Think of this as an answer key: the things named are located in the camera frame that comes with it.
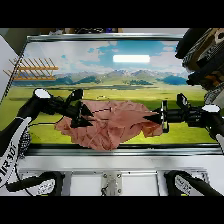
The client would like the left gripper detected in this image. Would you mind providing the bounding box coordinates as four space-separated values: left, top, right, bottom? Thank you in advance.
63 99 95 130

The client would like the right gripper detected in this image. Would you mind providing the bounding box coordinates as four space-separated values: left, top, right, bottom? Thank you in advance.
161 99 188 134

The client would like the pink garment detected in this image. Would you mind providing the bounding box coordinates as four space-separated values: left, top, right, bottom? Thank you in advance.
54 99 165 151

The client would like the heap of clothes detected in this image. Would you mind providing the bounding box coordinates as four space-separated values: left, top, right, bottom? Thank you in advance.
182 28 224 92

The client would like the black and white spotted garment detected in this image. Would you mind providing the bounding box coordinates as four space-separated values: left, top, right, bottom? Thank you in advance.
17 124 33 158

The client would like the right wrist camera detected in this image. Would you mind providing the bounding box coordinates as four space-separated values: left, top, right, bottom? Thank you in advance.
176 93 191 112

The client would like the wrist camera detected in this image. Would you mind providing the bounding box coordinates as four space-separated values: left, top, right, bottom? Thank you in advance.
64 88 85 108
176 93 191 112

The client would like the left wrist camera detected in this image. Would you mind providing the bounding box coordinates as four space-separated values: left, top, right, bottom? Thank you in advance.
64 88 85 108

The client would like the silver frame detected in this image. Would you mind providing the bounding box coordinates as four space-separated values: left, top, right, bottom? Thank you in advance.
13 32 224 197

